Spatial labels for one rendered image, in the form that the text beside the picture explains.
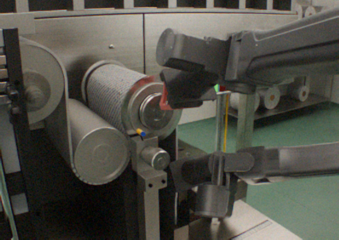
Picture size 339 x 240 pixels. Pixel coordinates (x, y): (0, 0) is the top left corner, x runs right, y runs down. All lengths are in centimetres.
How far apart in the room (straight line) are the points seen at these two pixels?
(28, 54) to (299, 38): 44
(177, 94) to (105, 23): 47
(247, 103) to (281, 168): 102
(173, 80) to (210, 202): 23
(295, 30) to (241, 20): 96
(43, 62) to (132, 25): 46
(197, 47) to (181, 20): 63
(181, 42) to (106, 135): 29
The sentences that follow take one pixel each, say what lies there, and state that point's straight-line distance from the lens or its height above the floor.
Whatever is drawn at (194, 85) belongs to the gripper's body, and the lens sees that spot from 56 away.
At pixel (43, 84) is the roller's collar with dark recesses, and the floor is 134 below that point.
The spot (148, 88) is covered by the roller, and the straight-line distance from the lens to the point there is 68.
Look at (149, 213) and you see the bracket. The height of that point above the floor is 104.
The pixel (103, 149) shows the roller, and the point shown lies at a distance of 68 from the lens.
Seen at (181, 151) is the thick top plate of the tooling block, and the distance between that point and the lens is 104.
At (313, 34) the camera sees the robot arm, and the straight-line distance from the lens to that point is 29.
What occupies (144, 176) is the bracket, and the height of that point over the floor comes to 114.
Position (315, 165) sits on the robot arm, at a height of 121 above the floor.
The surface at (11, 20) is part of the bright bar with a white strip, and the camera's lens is 56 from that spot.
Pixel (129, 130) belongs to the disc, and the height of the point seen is 122.
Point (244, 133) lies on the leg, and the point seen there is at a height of 87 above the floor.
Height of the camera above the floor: 146
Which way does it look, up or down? 18 degrees down
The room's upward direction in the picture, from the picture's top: straight up
